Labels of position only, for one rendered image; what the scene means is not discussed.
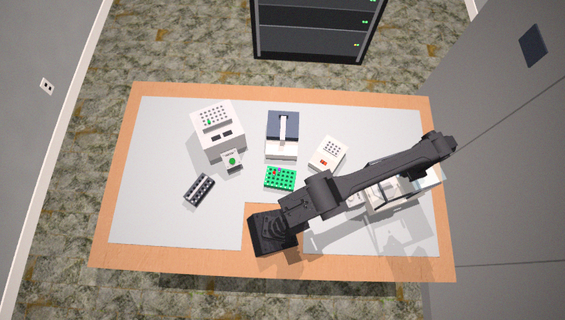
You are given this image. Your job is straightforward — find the white block with grey holes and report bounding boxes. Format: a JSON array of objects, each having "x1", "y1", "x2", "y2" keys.
[{"x1": 308, "y1": 135, "x2": 348, "y2": 172}]

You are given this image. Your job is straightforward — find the green tube rack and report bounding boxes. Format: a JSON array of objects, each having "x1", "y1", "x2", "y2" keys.
[{"x1": 264, "y1": 166, "x2": 296, "y2": 191}]

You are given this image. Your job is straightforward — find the light grey bench mat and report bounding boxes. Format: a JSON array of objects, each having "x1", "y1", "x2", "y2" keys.
[{"x1": 108, "y1": 96, "x2": 440, "y2": 257}]

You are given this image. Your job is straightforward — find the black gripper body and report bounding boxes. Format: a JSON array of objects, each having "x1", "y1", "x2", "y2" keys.
[{"x1": 402, "y1": 167, "x2": 428, "y2": 182}]

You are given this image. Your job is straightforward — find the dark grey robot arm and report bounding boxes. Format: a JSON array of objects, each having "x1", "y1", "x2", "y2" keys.
[{"x1": 261, "y1": 130, "x2": 458, "y2": 243}]

